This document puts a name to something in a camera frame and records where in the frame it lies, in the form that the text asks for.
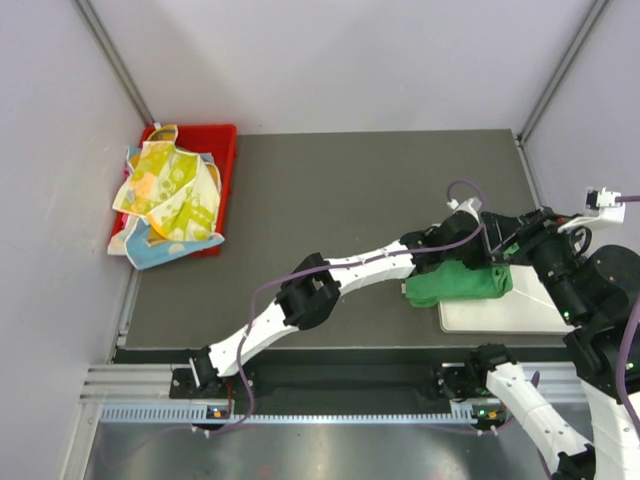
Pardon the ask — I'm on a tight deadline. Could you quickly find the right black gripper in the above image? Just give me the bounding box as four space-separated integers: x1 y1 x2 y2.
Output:
479 202 586 322

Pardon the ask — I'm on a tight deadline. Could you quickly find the green microfiber towel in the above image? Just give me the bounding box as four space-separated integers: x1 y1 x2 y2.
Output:
404 261 513 308

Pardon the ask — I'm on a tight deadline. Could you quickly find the yellow green patterned towel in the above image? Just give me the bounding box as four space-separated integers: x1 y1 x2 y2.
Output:
112 124 222 242

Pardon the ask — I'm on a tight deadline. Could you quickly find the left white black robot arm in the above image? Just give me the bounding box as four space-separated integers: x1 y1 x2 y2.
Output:
189 205 482 397

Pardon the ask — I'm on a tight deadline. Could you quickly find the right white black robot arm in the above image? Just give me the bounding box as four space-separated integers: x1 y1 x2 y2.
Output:
465 208 639 479

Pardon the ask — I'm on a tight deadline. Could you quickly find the white square tray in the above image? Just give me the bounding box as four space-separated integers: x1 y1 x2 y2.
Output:
438 266 572 335

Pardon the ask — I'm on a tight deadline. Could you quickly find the red plastic bin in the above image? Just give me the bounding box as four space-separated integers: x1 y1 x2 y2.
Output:
110 124 237 257

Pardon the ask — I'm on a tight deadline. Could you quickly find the blue patterned towel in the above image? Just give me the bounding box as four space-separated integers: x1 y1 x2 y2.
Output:
106 144 226 271

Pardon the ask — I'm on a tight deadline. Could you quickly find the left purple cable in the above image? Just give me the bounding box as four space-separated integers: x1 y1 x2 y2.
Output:
191 179 491 441

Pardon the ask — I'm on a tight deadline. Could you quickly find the purple cable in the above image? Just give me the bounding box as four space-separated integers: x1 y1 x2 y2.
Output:
191 179 491 441
479 194 640 480

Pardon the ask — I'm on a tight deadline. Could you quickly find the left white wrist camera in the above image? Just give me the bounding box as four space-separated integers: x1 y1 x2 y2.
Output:
446 197 483 221

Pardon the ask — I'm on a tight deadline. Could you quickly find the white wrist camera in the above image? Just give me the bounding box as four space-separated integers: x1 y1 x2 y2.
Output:
558 187 626 232
446 197 483 221

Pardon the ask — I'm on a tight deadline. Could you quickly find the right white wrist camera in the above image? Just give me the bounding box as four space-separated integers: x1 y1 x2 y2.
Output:
558 187 626 232

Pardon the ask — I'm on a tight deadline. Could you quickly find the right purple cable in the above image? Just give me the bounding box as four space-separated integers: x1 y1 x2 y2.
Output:
479 194 640 480

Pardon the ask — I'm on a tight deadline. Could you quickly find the aluminium frame rail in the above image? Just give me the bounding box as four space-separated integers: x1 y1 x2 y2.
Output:
80 362 586 404

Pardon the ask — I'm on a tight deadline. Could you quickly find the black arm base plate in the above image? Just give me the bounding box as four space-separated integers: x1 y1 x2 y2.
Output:
169 349 501 407

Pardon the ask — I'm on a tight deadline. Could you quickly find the right aluminium corner post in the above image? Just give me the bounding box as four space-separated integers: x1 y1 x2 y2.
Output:
515 0 611 149

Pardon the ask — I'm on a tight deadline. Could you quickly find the aluminium corner post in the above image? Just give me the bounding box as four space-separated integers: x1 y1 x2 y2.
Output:
70 0 155 125
515 0 611 149

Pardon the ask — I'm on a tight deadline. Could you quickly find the grey slotted cable duct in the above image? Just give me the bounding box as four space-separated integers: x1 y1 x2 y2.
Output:
99 402 501 426

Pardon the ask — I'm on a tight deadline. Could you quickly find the left aluminium corner post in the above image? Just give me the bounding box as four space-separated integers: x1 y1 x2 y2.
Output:
70 0 155 125

